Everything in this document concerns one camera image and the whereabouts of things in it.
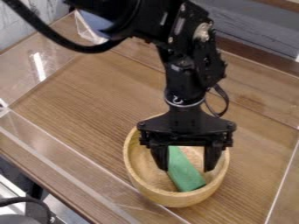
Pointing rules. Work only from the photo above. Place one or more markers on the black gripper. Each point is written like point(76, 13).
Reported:
point(189, 128)

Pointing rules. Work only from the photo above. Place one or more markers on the green rectangular block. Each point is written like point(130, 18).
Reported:
point(182, 172)

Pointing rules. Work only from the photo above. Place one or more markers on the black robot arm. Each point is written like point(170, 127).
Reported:
point(178, 26)

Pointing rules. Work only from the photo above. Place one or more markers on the brown wooden bowl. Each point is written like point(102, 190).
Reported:
point(152, 182)

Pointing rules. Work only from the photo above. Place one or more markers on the clear acrylic tray wall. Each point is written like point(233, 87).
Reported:
point(100, 197)

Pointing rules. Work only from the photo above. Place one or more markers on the clear acrylic corner bracket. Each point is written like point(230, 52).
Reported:
point(86, 32)

